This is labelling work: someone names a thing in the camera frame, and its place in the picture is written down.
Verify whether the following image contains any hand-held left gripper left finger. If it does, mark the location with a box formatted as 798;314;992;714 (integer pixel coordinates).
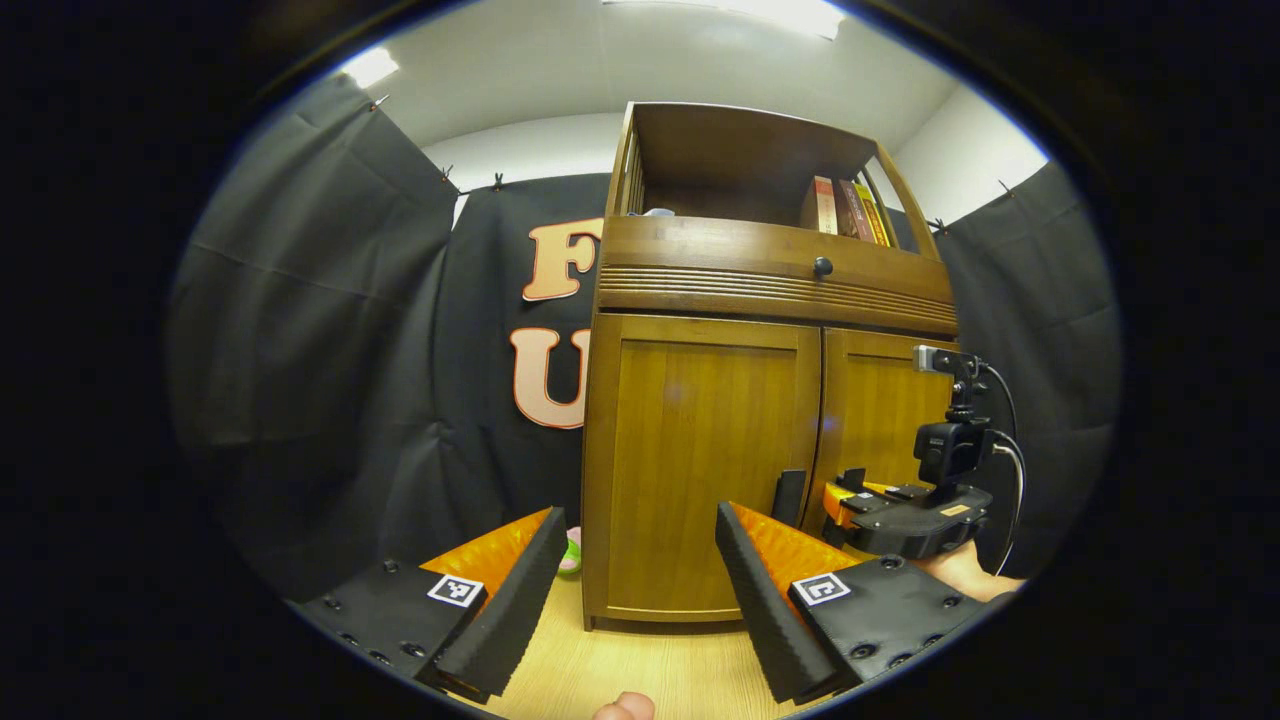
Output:
290;506;569;706

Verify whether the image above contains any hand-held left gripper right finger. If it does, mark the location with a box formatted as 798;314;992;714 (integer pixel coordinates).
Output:
715;500;1001;706

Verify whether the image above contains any wooden cabinet door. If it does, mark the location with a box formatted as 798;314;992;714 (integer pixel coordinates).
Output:
805;328;961;561
585;313;823;626

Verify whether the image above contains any wooden double-door shoe cabinet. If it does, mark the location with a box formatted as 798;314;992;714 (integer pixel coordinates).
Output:
580;101;961;633

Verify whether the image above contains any yellow book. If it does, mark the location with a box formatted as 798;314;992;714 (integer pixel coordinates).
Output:
855;183;893;248

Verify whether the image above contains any dark brown book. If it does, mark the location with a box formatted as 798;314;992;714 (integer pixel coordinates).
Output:
838;180;873;243

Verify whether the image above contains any orange book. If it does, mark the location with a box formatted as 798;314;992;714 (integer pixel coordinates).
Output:
800;176;839;235

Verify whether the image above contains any ceiling light panel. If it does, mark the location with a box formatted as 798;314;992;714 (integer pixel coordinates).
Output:
600;0;849;41
338;47;400;90

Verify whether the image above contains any black left door handle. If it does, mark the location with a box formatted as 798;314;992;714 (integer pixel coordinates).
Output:
772;468;807;528

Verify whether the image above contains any black cable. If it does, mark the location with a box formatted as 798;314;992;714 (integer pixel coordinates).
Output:
980;363;1028;579

